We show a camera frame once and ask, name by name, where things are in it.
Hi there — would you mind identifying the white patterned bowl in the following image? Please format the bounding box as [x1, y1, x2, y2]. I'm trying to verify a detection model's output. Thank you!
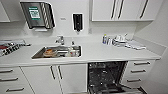
[68, 47, 81, 58]

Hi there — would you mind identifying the small countertop soap pump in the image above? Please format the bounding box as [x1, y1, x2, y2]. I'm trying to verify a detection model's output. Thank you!
[70, 40, 76, 47]

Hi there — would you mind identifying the small blue-capped bottle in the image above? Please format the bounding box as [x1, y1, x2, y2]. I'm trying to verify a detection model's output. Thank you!
[102, 34, 108, 45]

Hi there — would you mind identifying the chrome sink faucet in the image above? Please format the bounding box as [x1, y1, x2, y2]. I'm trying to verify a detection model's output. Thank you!
[54, 35, 65, 46]

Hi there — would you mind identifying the small white bottle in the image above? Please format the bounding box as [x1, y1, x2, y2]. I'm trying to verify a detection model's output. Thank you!
[106, 36, 112, 46]

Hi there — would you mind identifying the white two-door sink cabinet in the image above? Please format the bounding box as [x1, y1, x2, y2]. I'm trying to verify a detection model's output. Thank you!
[20, 63, 89, 94]

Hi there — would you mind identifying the orange bowl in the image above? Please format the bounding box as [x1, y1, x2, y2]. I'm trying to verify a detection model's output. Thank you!
[44, 48, 56, 57]

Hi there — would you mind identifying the stack of white dishes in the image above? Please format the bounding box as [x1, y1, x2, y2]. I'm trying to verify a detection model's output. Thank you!
[112, 34, 128, 47]

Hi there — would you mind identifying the stainless steel sink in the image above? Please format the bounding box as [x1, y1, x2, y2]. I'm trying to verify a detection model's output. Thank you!
[31, 44, 83, 60]

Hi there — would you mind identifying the white cloth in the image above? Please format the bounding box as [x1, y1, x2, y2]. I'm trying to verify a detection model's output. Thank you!
[125, 39, 147, 51]

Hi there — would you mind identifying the white drawer unit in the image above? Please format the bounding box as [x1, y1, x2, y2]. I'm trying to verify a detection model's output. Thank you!
[0, 66, 35, 94]
[120, 59, 156, 89]

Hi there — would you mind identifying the grey paper towel dispenser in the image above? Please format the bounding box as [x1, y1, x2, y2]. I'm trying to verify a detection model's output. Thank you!
[19, 0, 56, 30]

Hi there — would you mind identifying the black wall soap dispenser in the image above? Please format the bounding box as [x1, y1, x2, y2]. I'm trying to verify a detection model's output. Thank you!
[72, 13, 84, 33]

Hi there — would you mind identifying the dishwasher wire rack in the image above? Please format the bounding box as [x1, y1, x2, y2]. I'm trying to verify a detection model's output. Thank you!
[89, 63, 127, 93]

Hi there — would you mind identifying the white three-door wall cabinet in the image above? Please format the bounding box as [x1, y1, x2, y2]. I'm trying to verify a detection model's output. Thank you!
[90, 0, 164, 23]

